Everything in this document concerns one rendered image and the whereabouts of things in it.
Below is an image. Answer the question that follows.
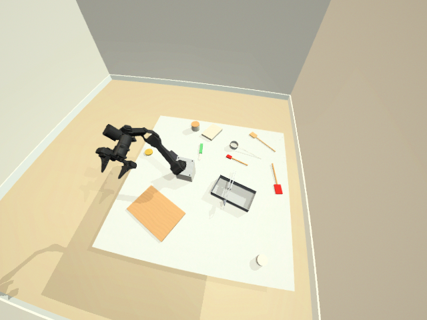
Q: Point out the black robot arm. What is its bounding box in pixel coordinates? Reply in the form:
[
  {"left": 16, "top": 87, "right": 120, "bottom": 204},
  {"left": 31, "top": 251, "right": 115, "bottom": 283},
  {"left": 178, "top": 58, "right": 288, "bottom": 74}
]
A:
[{"left": 103, "top": 124, "right": 186, "bottom": 175}]

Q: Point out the grey cylindrical jar with orange lid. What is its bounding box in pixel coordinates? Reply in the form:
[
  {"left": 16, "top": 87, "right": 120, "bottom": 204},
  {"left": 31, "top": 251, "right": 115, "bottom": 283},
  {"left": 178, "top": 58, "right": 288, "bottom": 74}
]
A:
[{"left": 191, "top": 121, "right": 199, "bottom": 131}]

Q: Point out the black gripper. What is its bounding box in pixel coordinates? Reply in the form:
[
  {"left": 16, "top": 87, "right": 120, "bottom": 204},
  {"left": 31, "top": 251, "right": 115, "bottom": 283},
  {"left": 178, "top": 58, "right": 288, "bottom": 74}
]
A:
[{"left": 96, "top": 143, "right": 137, "bottom": 179}]

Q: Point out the grey metal saucepan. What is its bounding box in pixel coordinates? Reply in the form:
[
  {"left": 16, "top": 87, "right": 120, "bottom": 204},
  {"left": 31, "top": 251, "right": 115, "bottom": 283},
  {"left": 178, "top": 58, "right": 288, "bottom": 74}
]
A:
[{"left": 230, "top": 141, "right": 258, "bottom": 157}]

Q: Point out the red spatula with wooden handle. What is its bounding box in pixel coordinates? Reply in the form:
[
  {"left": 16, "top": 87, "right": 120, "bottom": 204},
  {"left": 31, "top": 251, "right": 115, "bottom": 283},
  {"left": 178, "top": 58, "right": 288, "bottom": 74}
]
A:
[{"left": 272, "top": 163, "right": 283, "bottom": 194}]

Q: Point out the grey rectangular roasting tin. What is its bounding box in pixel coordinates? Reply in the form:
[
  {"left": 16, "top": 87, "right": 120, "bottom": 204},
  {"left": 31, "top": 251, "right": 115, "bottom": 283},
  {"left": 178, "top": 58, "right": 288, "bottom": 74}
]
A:
[{"left": 210, "top": 175, "right": 257, "bottom": 212}]

